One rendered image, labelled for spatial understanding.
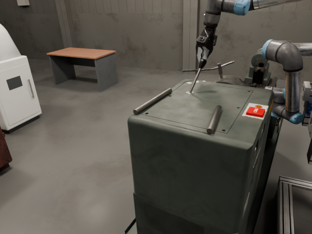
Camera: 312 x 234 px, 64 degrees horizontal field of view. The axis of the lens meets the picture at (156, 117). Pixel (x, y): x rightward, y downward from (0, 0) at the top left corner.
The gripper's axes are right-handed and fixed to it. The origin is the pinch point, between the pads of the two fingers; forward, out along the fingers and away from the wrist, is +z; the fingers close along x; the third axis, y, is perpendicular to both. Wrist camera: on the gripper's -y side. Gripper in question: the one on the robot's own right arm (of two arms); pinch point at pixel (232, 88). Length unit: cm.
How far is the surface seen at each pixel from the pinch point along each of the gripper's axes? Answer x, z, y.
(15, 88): -52, 295, 16
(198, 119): 17, -8, -87
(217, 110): 19, -13, -81
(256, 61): 2, -2, 78
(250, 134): 17, -27, -90
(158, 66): -97, 262, 357
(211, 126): 19, -15, -94
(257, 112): 18, -27, -74
